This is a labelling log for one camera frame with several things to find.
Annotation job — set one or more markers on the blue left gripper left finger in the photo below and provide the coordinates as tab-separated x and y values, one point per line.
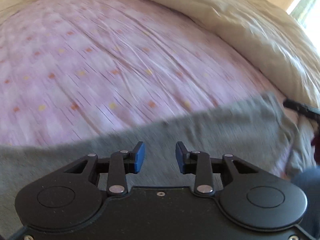
137	156

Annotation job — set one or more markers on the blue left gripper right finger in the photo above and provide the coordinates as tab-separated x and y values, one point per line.
183	158

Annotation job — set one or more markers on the grey speckled pants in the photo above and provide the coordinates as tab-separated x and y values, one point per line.
256	129

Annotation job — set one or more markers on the cream duvet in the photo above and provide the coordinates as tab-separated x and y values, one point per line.
266	36

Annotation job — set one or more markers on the pink patterned bed sheet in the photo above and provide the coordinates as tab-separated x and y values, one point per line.
74	69

